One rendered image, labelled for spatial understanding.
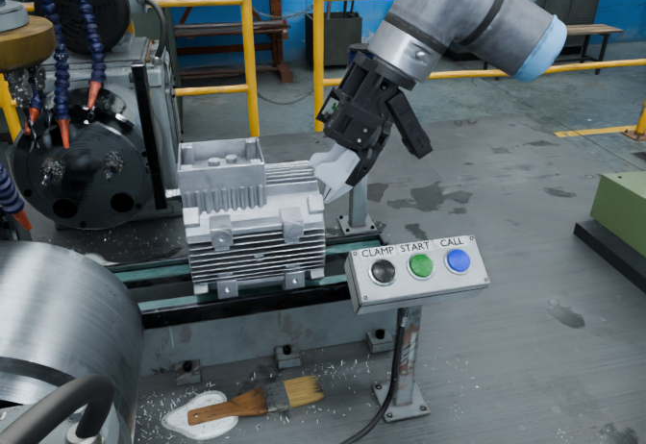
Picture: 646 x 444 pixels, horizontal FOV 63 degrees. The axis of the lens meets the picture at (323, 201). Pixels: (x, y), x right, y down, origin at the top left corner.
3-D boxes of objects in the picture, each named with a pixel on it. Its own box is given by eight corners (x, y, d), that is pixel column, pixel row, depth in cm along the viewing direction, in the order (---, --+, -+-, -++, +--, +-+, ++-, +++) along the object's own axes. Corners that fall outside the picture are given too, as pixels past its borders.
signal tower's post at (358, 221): (344, 235, 121) (348, 52, 101) (335, 218, 128) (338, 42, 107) (377, 232, 123) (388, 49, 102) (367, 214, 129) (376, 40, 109)
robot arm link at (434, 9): (516, -32, 62) (448, -79, 59) (457, 63, 66) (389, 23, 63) (487, -33, 71) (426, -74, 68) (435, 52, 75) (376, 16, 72)
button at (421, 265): (410, 282, 66) (414, 277, 64) (404, 259, 67) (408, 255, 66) (433, 279, 66) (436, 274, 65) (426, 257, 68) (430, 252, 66)
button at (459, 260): (447, 277, 67) (452, 271, 65) (440, 255, 68) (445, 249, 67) (469, 273, 67) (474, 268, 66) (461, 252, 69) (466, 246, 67)
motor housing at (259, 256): (196, 319, 79) (180, 209, 70) (195, 249, 95) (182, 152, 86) (327, 301, 82) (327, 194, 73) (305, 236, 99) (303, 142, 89)
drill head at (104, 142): (18, 263, 92) (-28, 129, 80) (64, 166, 127) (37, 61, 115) (166, 246, 97) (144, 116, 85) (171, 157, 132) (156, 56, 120)
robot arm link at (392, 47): (425, 45, 75) (455, 62, 66) (407, 76, 76) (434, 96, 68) (374, 14, 71) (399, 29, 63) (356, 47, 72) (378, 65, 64)
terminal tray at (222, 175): (184, 217, 75) (177, 172, 71) (185, 184, 84) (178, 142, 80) (267, 209, 77) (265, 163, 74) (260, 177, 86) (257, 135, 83)
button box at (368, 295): (354, 316, 67) (361, 303, 62) (342, 264, 70) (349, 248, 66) (477, 297, 70) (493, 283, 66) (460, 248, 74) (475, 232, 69)
